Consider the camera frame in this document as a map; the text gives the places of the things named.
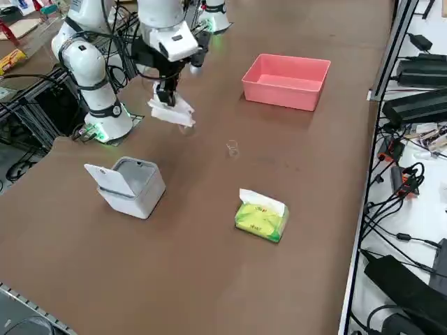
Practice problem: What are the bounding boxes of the aluminium table edge bracket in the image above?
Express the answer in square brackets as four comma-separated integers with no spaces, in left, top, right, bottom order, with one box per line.
[366,87,386,103]

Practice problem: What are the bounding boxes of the large black power adapter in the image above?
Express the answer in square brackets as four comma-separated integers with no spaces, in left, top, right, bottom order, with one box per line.
[397,52,447,88]

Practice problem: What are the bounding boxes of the white lidded trash bin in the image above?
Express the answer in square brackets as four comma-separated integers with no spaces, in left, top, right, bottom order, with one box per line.
[83,156,167,220]

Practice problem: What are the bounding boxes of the yellow snack packet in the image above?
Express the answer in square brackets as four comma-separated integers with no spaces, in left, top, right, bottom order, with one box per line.
[0,48,29,76]

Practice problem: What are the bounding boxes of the long black power adapter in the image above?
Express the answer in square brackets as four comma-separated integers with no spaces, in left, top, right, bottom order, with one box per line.
[382,89,447,124]

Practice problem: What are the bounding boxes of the flat black power brick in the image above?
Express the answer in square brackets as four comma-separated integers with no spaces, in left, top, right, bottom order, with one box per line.
[365,254,447,317]

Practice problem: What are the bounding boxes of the green tissue pack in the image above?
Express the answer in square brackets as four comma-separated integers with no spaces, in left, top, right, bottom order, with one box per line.
[234,188,290,244]

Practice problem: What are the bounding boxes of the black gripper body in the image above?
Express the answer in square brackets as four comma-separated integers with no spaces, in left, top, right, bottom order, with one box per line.
[131,36,191,83]

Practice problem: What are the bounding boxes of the pink plastic waste container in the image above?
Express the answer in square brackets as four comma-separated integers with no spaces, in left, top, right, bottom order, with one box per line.
[240,53,332,112]

